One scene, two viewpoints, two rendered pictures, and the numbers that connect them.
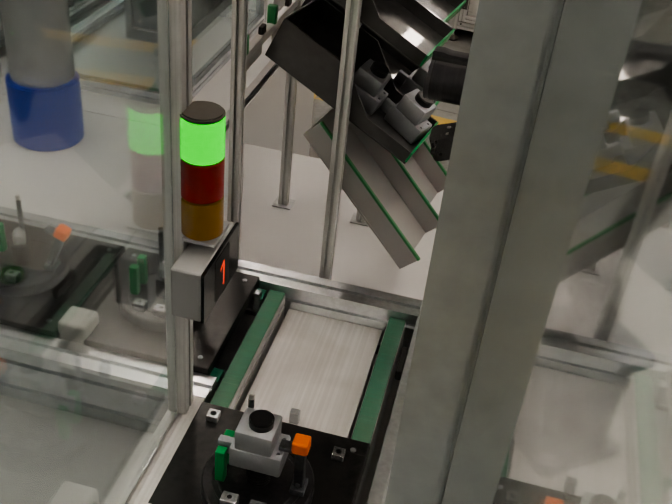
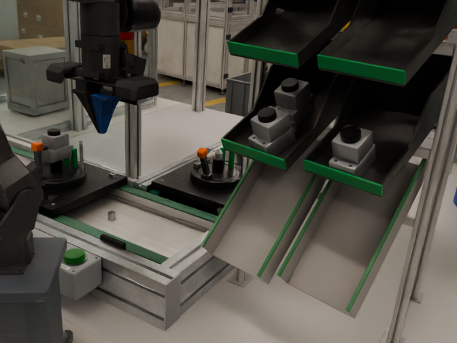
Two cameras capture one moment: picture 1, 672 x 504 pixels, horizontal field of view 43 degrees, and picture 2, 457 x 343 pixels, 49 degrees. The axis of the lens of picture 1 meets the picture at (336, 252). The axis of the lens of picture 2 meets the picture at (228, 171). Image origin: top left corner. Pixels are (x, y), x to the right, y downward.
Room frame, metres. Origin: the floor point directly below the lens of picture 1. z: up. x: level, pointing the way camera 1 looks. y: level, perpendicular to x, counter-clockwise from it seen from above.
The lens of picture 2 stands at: (1.47, -0.85, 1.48)
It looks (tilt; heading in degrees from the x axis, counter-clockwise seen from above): 22 degrees down; 109
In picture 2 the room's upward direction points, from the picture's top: 4 degrees clockwise
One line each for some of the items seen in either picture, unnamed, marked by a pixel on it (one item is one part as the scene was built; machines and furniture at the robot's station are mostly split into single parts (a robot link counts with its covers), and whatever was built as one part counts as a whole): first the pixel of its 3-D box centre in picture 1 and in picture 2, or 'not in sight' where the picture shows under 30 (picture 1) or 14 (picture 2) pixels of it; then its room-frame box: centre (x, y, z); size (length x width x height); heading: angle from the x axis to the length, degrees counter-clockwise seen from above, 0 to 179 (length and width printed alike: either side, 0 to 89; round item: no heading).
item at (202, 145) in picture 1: (202, 135); not in sight; (0.85, 0.16, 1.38); 0.05 x 0.05 x 0.05
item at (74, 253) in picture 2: not in sight; (74, 258); (0.96, -0.20, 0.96); 0.04 x 0.04 x 0.02
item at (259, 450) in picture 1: (252, 436); (58, 143); (0.72, 0.07, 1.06); 0.08 x 0.04 x 0.07; 80
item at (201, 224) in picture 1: (202, 212); (123, 49); (0.85, 0.16, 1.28); 0.05 x 0.05 x 0.05
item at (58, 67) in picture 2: not in sight; (100, 61); (1.02, -0.19, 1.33); 0.19 x 0.06 x 0.08; 169
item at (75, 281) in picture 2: not in sight; (49, 260); (0.89, -0.19, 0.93); 0.21 x 0.07 x 0.06; 170
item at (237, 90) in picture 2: not in sight; (283, 100); (0.77, 2.14, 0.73); 0.62 x 0.42 x 0.23; 170
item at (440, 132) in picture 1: (455, 138); (122, 60); (1.03, -0.14, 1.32); 0.07 x 0.07 x 0.06; 82
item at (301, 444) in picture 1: (294, 460); (40, 157); (0.71, 0.02, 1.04); 0.04 x 0.02 x 0.08; 80
